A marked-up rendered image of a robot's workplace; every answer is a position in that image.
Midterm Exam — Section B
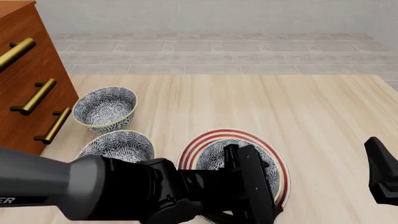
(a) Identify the white plate with red rings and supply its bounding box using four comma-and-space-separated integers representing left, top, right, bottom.
175, 128, 292, 223

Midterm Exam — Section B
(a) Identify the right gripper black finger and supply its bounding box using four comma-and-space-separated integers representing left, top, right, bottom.
364, 136, 398, 188

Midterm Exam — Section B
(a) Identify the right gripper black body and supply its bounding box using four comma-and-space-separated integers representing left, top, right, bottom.
368, 182, 398, 207

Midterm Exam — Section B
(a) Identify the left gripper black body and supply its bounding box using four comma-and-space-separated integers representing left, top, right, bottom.
237, 144, 277, 224

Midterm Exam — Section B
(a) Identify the wooden cabinet drawer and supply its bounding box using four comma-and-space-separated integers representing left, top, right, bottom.
0, 4, 53, 91
1, 69, 80, 156
0, 39, 67, 149

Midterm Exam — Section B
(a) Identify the brass drawer handle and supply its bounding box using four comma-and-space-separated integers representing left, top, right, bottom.
33, 106, 73, 146
0, 37, 37, 71
9, 78, 58, 116

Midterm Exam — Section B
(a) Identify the wooden cabinet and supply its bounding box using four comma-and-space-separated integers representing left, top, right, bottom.
0, 0, 80, 156

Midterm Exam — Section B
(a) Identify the black white patterned bowl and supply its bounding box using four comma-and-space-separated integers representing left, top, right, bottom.
195, 138, 282, 204
72, 86, 138, 134
76, 129, 156, 164

